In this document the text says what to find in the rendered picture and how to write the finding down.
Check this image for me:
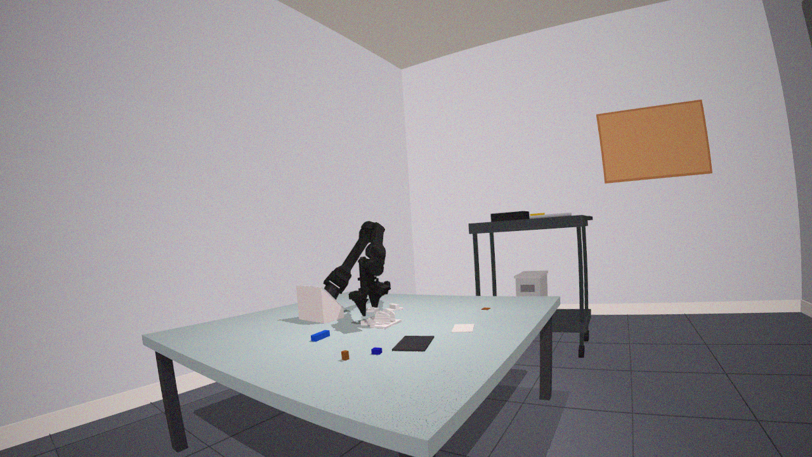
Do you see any blue rectangular block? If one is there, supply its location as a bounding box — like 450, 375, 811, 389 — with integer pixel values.
311, 330, 330, 342

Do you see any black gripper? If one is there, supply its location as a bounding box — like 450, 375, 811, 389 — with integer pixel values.
349, 275, 382, 317

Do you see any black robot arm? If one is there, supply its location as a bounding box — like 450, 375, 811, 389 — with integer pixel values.
323, 221, 391, 299

